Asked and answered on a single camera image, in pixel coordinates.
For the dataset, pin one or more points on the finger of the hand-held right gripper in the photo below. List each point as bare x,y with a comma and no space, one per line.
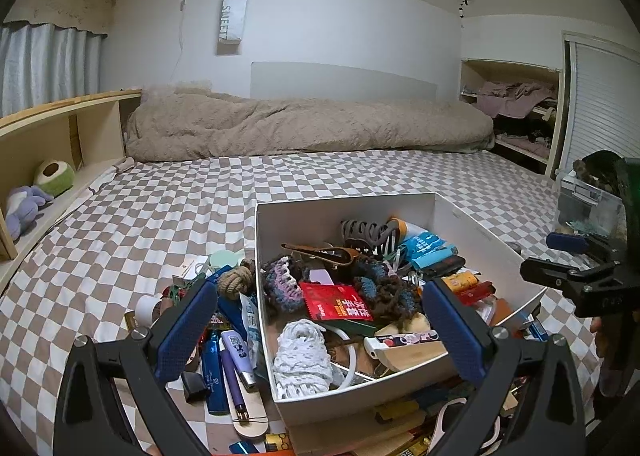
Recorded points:
567,243
555,273

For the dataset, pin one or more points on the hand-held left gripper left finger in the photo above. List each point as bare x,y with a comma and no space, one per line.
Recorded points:
185,331

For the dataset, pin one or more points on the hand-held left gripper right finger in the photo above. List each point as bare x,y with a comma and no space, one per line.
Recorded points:
452,331

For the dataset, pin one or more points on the matte red lighter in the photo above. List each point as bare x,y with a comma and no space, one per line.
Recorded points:
477,292

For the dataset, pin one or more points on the black lighter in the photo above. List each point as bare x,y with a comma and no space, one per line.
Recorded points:
445,267

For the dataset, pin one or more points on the white cardboard box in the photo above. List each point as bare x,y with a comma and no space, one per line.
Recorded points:
350,406

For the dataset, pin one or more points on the clear plastic container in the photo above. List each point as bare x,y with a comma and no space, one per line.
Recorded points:
582,211

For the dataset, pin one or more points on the white tape roll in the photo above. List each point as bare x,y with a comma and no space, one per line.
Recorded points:
147,308

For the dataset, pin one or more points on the wooden block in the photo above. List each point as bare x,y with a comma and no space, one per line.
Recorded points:
415,358

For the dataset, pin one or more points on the yellow orange small bottle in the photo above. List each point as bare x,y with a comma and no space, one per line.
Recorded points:
460,281

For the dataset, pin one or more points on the white floral print lighter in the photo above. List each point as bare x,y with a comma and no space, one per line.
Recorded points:
400,340

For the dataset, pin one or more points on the dark blue lighter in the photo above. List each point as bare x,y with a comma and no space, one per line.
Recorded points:
215,376

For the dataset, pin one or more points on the white purple lighter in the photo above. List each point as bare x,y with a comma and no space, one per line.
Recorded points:
237,348

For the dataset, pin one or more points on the small black case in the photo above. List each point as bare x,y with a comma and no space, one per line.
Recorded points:
192,386

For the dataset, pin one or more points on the blue white wipes packet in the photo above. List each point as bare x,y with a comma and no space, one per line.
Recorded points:
250,321

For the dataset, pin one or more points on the purple pen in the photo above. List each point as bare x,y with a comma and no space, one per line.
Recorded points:
234,383

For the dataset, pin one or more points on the dark cloth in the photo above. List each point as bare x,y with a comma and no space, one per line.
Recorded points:
600,171

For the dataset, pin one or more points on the mint green round tin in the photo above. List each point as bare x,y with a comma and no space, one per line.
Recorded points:
222,261

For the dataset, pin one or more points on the dark brown blue crochet piece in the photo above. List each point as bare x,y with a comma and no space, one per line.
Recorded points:
382,288

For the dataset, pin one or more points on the closet shelf niche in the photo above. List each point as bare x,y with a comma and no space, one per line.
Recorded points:
520,156

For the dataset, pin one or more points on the white headband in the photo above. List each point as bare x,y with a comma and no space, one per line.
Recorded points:
352,361

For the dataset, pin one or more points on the wooden paddle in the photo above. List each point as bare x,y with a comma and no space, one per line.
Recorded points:
250,418

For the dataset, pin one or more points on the blue pink crochet piece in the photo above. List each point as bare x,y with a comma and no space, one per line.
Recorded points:
282,281

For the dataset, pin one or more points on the white tube with orange cap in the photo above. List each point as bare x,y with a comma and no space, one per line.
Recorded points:
406,228

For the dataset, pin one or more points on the white crochet bundle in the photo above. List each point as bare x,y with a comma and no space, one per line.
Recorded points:
302,356

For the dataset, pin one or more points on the red packet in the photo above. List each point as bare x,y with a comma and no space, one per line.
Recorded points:
335,303

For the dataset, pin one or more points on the black hair claw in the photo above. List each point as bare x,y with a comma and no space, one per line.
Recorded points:
365,233

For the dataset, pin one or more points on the checkered bed sheet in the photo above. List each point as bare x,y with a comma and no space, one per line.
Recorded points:
175,196

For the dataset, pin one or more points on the white louvred door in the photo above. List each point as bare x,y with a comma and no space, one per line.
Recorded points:
600,101

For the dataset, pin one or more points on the pink cloth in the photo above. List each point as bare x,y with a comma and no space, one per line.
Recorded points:
510,96

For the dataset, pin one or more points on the avocado plush toy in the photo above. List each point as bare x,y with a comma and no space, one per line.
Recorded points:
52,177

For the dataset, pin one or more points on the purple plush toy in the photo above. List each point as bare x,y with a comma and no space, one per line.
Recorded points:
22,208

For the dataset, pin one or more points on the beige duvet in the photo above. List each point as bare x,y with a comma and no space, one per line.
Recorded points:
300,126

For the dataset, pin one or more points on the wooden bedside shelf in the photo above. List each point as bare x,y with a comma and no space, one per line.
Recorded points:
60,118

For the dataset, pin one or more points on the white curtain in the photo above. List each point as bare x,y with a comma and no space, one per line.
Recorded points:
45,66

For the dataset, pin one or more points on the white hanging bag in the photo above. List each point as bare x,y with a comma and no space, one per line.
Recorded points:
232,18

